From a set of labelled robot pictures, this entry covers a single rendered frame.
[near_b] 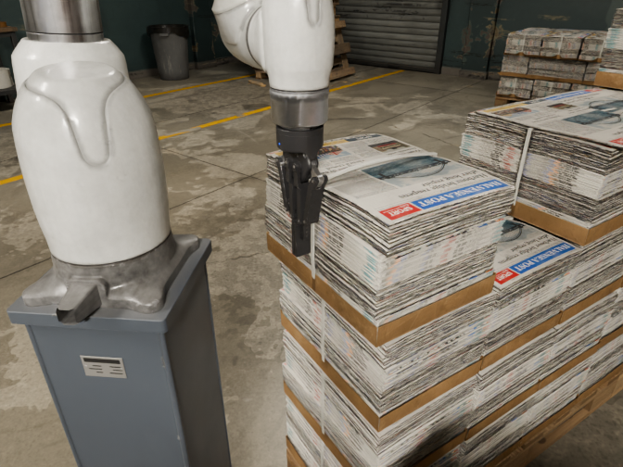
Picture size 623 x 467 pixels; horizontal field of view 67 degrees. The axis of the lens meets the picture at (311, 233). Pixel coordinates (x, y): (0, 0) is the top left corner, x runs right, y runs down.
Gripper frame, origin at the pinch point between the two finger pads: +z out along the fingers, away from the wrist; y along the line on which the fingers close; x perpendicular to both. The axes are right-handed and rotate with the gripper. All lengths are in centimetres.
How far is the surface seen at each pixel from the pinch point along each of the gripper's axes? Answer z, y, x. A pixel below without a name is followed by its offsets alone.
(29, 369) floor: 96, 114, 58
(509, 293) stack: 16.0, -18.7, -38.0
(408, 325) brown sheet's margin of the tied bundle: 10.7, -19.5, -8.9
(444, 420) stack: 44, -19, -24
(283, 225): 3.1, 10.6, -2.3
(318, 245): 1.4, -2.2, -2.2
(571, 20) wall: 10, 329, -632
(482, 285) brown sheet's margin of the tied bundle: 9.5, -19.5, -27.1
